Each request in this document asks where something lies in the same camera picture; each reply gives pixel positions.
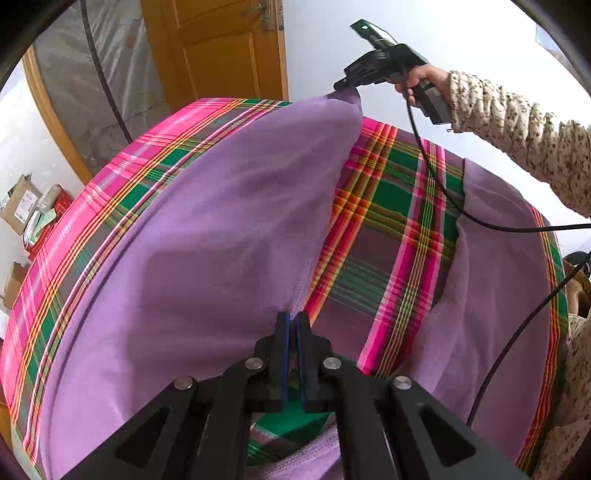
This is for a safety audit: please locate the wooden door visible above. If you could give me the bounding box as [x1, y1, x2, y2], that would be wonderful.
[141, 0, 289, 114]

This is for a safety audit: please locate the pink green plaid bed sheet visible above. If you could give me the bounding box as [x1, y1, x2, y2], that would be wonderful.
[0, 97, 570, 480]

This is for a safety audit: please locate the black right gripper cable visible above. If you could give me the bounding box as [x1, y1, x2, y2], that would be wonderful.
[406, 99, 591, 232]

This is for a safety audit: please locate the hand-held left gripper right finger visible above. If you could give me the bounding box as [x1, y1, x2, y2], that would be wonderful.
[295, 311, 532, 480]

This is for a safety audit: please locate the white plastic parcel bag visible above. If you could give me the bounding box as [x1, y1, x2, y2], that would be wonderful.
[28, 185, 63, 232]

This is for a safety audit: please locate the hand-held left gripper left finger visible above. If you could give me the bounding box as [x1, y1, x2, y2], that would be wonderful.
[60, 311, 293, 480]

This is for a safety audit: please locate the purple fleece garment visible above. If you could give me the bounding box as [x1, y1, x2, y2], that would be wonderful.
[39, 88, 557, 480]

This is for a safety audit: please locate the person's right hand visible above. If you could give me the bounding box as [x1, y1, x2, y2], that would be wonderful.
[388, 65, 452, 109]

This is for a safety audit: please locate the metal door handle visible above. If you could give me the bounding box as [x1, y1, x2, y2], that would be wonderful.
[240, 0, 284, 33]

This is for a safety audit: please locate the clear plastic door curtain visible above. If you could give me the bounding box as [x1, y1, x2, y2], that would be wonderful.
[34, 0, 171, 176]

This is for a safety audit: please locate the person's floral jacket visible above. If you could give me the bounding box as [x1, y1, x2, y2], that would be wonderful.
[531, 314, 591, 480]

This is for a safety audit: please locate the wooden door frame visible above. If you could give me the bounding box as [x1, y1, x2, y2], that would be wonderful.
[21, 46, 95, 185]

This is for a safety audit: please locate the brown cardboard box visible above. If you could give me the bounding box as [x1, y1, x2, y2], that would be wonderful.
[0, 174, 40, 236]

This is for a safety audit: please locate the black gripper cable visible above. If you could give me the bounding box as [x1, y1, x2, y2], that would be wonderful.
[466, 251, 591, 428]
[406, 99, 591, 232]

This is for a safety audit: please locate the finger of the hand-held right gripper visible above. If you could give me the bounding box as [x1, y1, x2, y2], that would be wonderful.
[333, 74, 365, 92]

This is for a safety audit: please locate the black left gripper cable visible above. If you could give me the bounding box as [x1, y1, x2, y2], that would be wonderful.
[466, 251, 591, 428]

